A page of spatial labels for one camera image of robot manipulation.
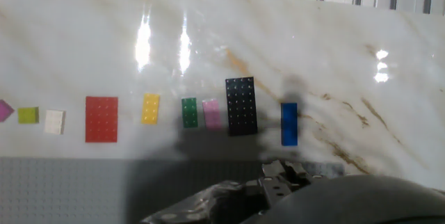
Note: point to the yellow Lego brick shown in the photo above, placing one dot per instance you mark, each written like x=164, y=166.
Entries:
x=150, y=109

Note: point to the lime Lego brick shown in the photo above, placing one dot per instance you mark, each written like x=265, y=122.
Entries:
x=28, y=115

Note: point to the magenta Lego brick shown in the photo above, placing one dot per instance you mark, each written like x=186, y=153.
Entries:
x=5, y=111

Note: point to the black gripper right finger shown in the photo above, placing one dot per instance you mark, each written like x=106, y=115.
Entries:
x=300, y=178

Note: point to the green Lego brick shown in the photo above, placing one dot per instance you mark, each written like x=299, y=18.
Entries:
x=189, y=112

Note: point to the white Lego brick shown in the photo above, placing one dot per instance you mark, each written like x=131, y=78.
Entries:
x=54, y=122

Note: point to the blue Lego brick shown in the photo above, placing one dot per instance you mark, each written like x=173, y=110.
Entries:
x=289, y=125

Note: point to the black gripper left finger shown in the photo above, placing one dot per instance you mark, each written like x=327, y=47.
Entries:
x=276, y=185

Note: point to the black Lego plate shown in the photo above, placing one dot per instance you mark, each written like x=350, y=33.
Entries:
x=241, y=105

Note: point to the red Lego plate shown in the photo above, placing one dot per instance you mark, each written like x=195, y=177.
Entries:
x=101, y=119

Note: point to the gray Lego baseplate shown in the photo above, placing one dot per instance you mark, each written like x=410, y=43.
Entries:
x=52, y=189

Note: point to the pink Lego brick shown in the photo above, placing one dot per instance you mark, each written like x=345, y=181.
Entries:
x=211, y=114

